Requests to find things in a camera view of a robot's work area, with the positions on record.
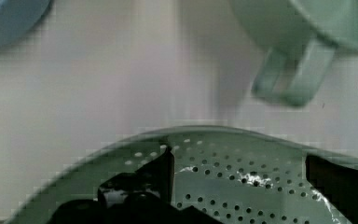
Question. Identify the green plastic strainer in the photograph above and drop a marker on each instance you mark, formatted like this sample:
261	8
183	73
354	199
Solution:
233	175

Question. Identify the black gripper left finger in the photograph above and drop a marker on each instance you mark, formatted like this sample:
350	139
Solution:
155	177

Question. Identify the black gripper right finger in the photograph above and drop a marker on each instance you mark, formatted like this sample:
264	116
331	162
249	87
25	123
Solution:
338	184

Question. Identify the blue bowl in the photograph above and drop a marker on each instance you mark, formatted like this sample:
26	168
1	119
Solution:
17	17

